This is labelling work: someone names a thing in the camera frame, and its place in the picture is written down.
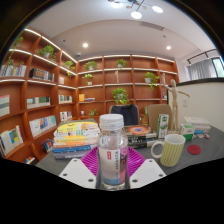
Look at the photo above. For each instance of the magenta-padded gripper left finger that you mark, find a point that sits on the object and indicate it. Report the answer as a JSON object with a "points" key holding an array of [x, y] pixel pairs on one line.
{"points": [[77, 171]]}

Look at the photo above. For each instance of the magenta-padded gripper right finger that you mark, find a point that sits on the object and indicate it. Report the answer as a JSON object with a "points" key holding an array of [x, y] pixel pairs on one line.
{"points": [[148, 171]]}

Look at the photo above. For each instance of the tan chair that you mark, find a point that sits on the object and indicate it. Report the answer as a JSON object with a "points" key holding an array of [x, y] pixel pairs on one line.
{"points": [[154, 116]]}

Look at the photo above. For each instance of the stack of colourful books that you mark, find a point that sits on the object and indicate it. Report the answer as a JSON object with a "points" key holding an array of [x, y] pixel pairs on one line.
{"points": [[75, 138]]}

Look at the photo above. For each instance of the black ceiling track rail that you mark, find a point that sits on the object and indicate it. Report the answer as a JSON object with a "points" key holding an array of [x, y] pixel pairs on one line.
{"points": [[200, 55]]}

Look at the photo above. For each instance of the flat round red coaster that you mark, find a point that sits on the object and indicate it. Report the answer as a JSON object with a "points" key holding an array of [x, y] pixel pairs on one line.
{"points": [[194, 149]]}

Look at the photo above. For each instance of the window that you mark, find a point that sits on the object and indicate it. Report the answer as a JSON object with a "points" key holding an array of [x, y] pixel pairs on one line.
{"points": [[219, 66]]}

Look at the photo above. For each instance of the green and white carton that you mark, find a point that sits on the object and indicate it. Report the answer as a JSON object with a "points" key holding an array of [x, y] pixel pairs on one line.
{"points": [[162, 126]]}

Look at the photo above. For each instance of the white wall switch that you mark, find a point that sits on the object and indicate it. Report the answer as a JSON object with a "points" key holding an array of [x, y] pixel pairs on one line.
{"points": [[185, 102]]}

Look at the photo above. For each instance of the stack of white boxes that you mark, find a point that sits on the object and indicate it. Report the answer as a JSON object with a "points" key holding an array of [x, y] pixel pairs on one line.
{"points": [[198, 122]]}

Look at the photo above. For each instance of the wooden shelf unit with books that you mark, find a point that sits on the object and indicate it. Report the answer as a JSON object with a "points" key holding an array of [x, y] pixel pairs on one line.
{"points": [[36, 90]]}

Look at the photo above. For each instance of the stack of dark books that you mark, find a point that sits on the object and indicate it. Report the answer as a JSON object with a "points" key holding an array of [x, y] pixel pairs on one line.
{"points": [[140, 131]]}

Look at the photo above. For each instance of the wooden artist mannequin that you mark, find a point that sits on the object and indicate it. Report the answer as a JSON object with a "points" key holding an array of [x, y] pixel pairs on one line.
{"points": [[174, 103]]}

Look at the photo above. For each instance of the small green and white box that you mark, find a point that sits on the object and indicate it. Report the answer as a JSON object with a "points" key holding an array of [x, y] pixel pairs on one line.
{"points": [[187, 130]]}

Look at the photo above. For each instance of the chair with dark jacket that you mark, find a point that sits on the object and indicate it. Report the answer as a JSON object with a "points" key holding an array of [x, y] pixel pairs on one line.
{"points": [[125, 113]]}

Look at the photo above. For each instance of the ceiling air vent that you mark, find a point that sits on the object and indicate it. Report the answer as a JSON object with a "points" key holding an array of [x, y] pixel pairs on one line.
{"points": [[151, 25]]}

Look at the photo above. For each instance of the grey curtain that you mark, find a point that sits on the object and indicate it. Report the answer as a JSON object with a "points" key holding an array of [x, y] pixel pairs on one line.
{"points": [[200, 69]]}

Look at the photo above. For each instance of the clear plastic water bottle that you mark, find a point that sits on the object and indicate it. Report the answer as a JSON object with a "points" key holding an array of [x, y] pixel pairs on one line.
{"points": [[112, 156]]}

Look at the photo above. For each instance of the ceiling lamp with round lights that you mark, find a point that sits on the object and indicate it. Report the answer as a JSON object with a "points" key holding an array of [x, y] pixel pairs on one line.
{"points": [[136, 14]]}

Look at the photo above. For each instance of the yellow-striped white mug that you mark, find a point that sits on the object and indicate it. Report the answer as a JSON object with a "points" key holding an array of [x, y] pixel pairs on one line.
{"points": [[172, 150]]}

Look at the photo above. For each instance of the recessed ceiling spotlight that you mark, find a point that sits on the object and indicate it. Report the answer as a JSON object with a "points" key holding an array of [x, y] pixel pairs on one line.
{"points": [[85, 45], [168, 47]]}

